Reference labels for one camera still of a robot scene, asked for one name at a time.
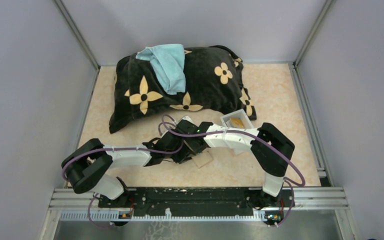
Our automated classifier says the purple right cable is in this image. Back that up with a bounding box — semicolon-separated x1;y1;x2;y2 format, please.
161;114;306;227

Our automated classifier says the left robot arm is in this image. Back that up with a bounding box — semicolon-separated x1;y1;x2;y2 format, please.
61;133;191;207

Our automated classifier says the black pillow with yellow flowers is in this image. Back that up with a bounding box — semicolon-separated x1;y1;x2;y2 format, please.
109;44;257;133

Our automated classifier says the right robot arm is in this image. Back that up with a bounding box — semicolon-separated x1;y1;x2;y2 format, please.
173;119;295;206

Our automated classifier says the light blue towel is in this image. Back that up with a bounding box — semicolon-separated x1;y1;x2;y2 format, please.
135;43;186;95

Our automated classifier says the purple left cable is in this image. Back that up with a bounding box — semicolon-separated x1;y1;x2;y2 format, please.
61;121;186;230

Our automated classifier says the white plastic tray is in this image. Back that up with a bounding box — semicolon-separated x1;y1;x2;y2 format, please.
219;108;256;155

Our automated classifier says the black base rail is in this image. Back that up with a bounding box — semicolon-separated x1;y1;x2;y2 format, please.
98;187;292;217

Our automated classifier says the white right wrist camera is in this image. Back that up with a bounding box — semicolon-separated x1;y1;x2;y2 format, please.
180;116;194;123

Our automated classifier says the beige card holder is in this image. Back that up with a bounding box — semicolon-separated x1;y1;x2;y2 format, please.
192;149;214;169

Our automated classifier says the purple cable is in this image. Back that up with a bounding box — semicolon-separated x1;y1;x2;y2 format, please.
61;121;186;230
161;114;306;227

